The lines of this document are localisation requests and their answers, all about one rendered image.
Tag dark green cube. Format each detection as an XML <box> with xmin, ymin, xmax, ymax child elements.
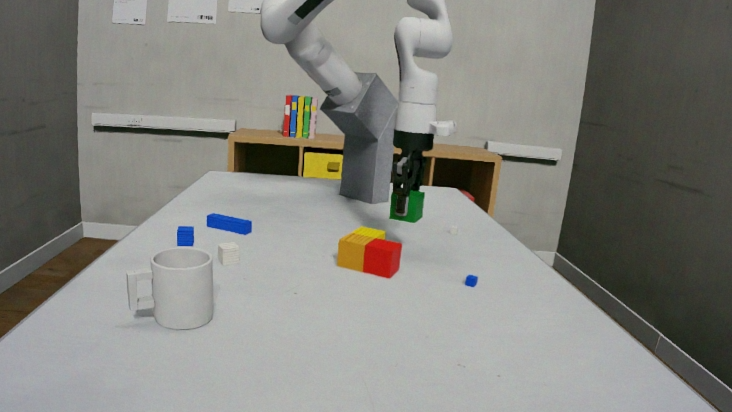
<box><xmin>389</xmin><ymin>190</ymin><xmax>425</xmax><ymax>223</ymax></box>

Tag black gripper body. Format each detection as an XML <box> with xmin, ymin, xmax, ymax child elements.
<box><xmin>393</xmin><ymin>129</ymin><xmax>434</xmax><ymax>178</ymax></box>

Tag white mug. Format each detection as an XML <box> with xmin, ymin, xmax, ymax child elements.
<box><xmin>126</xmin><ymin>247</ymin><xmax>213</xmax><ymax>330</ymax></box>

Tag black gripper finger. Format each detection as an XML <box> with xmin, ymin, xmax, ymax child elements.
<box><xmin>393</xmin><ymin>157</ymin><xmax>420</xmax><ymax>216</ymax></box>
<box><xmin>411</xmin><ymin>156</ymin><xmax>427</xmax><ymax>191</ymax></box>

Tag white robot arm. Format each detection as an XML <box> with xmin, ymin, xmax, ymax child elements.
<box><xmin>260</xmin><ymin>0</ymin><xmax>456</xmax><ymax>136</ymax></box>

